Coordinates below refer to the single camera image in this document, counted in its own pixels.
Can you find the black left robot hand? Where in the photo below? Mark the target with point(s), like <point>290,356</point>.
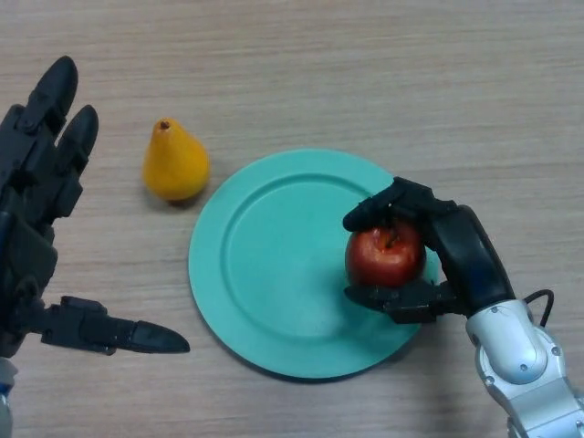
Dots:
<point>27,205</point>

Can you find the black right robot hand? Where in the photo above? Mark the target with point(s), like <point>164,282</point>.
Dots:
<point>470,260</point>

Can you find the red apple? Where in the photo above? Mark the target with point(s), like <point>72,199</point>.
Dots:
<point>383,260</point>

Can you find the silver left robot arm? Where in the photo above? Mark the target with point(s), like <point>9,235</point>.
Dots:
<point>5,401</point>

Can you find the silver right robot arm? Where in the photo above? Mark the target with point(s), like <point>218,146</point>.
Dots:
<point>524,365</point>

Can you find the green round plate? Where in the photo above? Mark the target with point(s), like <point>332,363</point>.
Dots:
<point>274,274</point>

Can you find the yellow pear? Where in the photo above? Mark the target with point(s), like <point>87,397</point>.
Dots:
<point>175,169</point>

